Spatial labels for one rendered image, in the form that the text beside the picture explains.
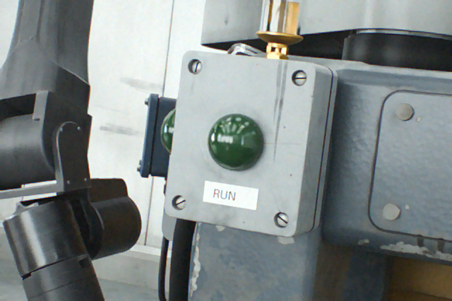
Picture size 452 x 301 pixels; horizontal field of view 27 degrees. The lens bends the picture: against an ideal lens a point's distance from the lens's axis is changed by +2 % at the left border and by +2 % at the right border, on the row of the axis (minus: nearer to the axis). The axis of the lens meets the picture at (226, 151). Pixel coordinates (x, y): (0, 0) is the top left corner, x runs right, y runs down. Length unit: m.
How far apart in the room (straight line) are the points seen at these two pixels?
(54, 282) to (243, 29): 0.30
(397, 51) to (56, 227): 0.31
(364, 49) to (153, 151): 0.41
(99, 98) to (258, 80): 6.02
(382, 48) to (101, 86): 5.89
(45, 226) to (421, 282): 0.30
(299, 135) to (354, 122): 0.06
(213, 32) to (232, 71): 0.50
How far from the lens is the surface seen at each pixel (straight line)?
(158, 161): 0.99
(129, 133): 6.37
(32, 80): 0.77
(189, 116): 0.49
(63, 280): 0.75
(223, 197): 0.48
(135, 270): 6.36
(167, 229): 0.98
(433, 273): 0.75
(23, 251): 0.76
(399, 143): 0.51
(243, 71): 0.48
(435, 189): 0.50
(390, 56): 0.62
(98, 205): 0.80
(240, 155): 0.46
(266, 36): 0.55
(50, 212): 0.75
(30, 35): 0.79
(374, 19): 0.64
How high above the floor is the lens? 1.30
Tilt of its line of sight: 3 degrees down
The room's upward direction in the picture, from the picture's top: 7 degrees clockwise
